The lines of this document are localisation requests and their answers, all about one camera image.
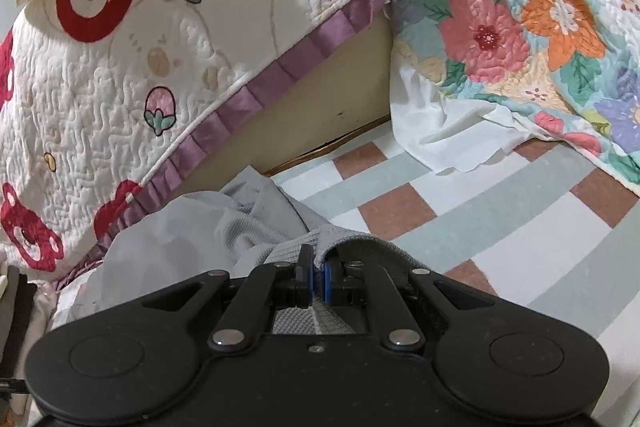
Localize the grey shirt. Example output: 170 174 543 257
60 165 431 337

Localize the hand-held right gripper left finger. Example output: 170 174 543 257
141 244 315 353

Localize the dark cloth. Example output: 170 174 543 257
0 267 40 360

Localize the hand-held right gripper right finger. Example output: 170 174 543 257
323 257 497 353

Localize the checked bed sheet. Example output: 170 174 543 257
270 117 640 427

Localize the beige headboard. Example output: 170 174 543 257
262 4 397 176

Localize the floral quilt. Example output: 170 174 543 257
390 0 640 198

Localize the white cloth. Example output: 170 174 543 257
390 52 537 176

